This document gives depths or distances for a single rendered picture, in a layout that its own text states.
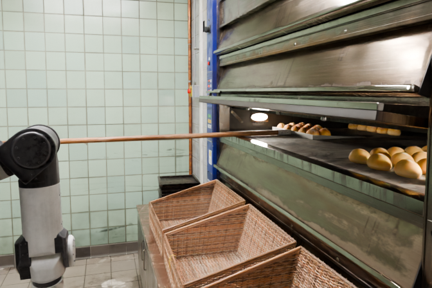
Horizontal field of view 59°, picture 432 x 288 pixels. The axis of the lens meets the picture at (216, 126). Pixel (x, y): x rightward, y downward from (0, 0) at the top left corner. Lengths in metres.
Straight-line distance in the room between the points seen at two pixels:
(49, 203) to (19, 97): 2.58
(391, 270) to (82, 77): 2.84
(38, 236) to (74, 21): 2.69
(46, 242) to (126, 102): 2.56
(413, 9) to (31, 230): 1.08
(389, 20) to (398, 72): 0.16
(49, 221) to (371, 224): 0.91
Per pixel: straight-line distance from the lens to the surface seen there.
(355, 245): 1.34
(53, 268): 1.05
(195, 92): 3.19
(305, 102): 1.26
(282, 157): 1.76
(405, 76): 1.11
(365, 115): 1.01
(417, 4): 1.14
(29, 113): 3.52
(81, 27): 3.51
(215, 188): 2.66
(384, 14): 1.23
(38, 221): 0.99
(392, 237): 1.24
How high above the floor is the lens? 1.45
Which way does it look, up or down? 5 degrees down
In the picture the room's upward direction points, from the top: straight up
